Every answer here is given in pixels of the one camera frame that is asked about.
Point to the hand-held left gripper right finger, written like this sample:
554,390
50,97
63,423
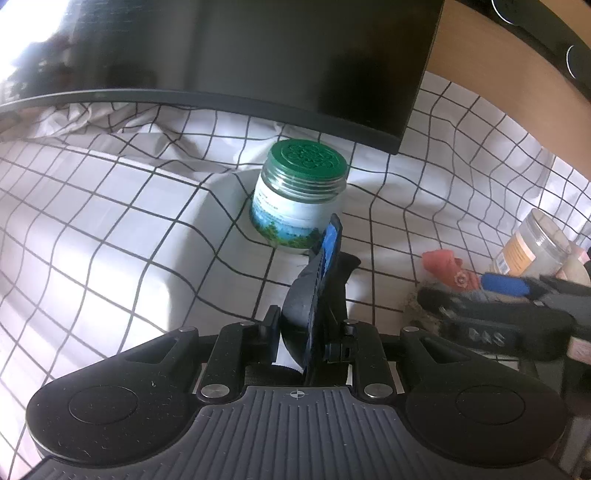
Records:
328,351

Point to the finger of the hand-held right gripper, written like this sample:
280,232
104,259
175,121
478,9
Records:
505,284
485,323

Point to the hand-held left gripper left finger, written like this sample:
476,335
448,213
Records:
272,334

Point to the black and blue fabric item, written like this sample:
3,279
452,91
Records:
304,304

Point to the red soft toy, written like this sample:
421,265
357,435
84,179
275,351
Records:
445,267

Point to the clear jar with orange label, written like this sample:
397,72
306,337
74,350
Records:
531,244

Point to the speckled floral cloth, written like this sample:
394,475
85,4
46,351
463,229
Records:
412,308

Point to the green lid glass jar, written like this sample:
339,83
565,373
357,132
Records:
295,203

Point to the white checked cloth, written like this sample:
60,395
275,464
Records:
115,207

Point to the wooden board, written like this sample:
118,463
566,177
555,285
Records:
485,69

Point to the black device with round discs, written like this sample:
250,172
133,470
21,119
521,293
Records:
540,32

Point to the black monitor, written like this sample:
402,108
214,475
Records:
240,50

